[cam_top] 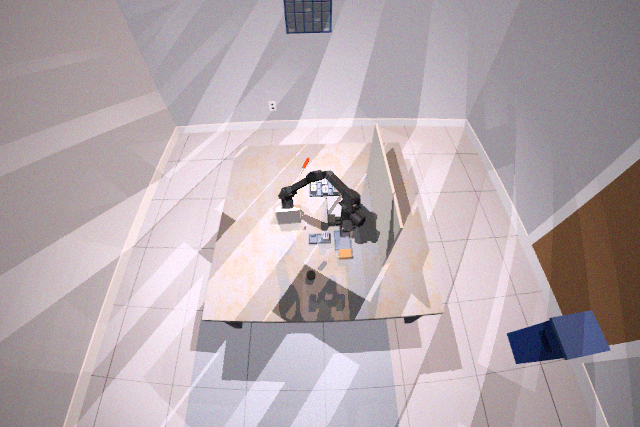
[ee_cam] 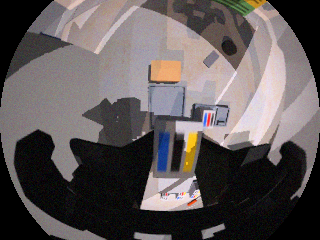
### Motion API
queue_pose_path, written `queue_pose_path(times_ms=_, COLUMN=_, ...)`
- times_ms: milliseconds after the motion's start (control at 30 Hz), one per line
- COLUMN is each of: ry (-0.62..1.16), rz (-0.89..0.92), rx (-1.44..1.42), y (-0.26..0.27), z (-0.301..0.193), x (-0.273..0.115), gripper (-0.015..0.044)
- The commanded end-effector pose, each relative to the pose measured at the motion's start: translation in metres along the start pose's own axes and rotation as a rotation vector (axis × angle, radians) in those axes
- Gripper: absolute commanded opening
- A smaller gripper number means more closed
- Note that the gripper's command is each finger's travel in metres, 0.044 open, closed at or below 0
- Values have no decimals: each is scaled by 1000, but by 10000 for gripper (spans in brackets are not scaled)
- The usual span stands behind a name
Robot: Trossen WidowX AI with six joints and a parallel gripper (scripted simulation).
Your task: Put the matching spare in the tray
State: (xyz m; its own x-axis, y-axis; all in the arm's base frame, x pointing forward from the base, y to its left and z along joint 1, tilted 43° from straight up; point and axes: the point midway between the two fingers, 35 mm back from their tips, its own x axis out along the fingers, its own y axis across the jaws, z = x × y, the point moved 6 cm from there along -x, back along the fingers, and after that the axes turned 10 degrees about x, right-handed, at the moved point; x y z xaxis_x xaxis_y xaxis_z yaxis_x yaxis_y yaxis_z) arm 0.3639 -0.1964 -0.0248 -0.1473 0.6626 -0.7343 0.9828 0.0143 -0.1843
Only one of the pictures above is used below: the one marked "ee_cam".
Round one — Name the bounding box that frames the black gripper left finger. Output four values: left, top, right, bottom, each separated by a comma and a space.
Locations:
69, 129, 155, 209

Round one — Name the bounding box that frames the dark grey short cylinder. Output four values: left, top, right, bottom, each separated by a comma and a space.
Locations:
221, 40, 237, 56

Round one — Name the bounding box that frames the tan rectangular block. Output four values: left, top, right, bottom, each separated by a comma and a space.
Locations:
151, 60, 181, 83

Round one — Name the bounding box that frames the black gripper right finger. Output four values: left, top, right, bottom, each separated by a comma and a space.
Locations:
195, 137, 272, 207

